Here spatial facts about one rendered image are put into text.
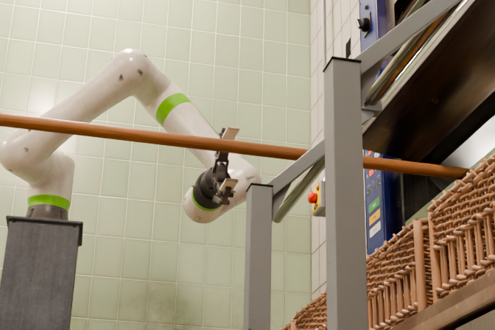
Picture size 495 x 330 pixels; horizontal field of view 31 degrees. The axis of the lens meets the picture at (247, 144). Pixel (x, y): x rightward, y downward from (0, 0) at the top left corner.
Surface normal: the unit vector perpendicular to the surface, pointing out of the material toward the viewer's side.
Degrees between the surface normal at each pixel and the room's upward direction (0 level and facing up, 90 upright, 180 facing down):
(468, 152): 180
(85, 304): 90
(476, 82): 171
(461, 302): 90
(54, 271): 90
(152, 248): 90
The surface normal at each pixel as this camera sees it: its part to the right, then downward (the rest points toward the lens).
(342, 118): 0.22, -0.40
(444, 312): -0.97, -0.11
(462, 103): -0.17, 0.88
